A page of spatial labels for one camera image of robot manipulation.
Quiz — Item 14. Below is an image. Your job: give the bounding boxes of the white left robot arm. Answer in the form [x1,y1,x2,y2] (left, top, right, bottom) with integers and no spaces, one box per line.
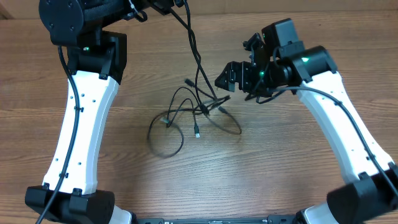
[25,0,183,223]

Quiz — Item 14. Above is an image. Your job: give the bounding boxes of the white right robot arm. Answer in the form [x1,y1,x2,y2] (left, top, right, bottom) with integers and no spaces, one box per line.
[215,18,397,223]

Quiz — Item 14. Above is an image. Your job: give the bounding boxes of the black USB cable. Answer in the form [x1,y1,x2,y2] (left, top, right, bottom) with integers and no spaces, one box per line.
[147,86,200,159]
[184,78,243,136]
[167,0,233,110]

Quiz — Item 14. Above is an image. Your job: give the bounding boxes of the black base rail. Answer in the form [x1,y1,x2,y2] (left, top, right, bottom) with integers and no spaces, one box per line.
[133,215,297,224]

